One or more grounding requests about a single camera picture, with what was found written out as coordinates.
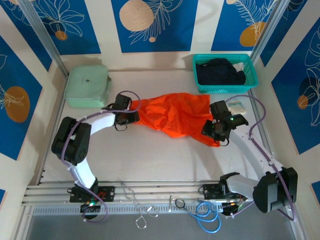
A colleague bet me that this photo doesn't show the thin silver wire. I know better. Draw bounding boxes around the thin silver wire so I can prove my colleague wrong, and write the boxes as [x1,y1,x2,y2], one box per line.
[119,181,160,230]

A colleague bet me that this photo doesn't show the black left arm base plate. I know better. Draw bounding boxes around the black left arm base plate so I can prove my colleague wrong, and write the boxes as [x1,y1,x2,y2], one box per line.
[69,186,116,203]

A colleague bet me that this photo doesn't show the grey slotted cable duct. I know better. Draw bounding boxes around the grey slotted cable duct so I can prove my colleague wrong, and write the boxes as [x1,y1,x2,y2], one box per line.
[32,204,226,216]

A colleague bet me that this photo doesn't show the blue coiled cable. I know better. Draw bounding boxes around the blue coiled cable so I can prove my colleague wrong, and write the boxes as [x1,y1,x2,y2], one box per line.
[194,201,222,235]

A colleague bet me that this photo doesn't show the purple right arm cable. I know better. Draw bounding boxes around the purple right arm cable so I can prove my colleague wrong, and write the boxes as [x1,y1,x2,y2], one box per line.
[223,94,298,223]

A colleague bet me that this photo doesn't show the mint green storage case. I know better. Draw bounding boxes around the mint green storage case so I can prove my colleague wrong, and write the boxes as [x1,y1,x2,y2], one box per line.
[63,65,112,109]

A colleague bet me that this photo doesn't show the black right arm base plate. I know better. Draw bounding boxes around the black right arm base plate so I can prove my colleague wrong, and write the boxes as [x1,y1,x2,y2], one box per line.
[199,183,226,201]

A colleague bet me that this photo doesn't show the dark navy t-shirt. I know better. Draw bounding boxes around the dark navy t-shirt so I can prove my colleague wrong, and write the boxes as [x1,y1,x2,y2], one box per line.
[195,57,247,86]

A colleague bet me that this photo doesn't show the aluminium frame post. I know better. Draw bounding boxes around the aluminium frame post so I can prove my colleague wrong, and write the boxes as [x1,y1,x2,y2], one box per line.
[17,0,70,77]
[250,0,294,64]

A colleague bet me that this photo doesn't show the orange t-shirt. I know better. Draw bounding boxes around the orange t-shirt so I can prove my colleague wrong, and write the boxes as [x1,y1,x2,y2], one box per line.
[129,92,221,148]

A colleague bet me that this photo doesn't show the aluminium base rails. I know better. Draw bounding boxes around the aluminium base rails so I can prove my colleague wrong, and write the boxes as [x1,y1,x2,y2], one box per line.
[21,179,296,208]

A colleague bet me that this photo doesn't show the teal plastic basket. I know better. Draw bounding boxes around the teal plastic basket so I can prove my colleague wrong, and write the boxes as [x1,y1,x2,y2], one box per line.
[191,53,260,95]

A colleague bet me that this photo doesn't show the plastic bag with beige contents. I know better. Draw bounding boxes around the plastic bag with beige contents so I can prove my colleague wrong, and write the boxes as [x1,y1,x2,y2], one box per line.
[226,98,247,116]

